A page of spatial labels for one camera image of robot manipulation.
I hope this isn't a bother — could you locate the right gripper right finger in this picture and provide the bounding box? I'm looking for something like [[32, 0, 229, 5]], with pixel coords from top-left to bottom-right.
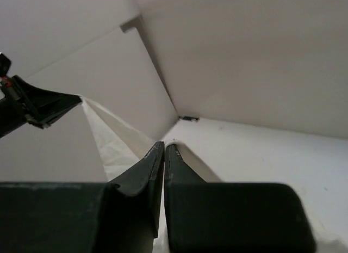
[[164, 145, 317, 252]]

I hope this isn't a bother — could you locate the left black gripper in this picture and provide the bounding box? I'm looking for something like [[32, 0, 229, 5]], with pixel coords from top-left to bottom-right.
[[1, 53, 82, 138]]

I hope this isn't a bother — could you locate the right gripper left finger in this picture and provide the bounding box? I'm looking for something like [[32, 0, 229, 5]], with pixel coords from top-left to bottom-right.
[[1, 141, 165, 252]]

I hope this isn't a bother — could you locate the cream white t-shirt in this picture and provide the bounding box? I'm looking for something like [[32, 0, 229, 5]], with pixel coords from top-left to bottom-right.
[[77, 94, 223, 253]]

